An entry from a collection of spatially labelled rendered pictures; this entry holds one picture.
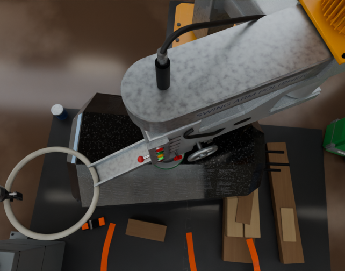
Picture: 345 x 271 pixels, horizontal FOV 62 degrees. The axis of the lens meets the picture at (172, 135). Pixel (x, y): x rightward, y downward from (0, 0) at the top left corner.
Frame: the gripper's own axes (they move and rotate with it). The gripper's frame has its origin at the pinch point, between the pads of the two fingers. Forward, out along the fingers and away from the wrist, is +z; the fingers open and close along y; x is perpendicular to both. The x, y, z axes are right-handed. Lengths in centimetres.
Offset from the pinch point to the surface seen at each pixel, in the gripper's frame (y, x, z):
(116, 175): 57, 3, -17
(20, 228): 8.0, -17.0, -11.2
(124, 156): 63, 13, -15
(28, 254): 0.6, -30.7, 19.6
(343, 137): 230, 23, 37
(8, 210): 1.8, -7.6, -11.2
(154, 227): 76, -26, 64
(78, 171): 34.2, 11.7, 2.6
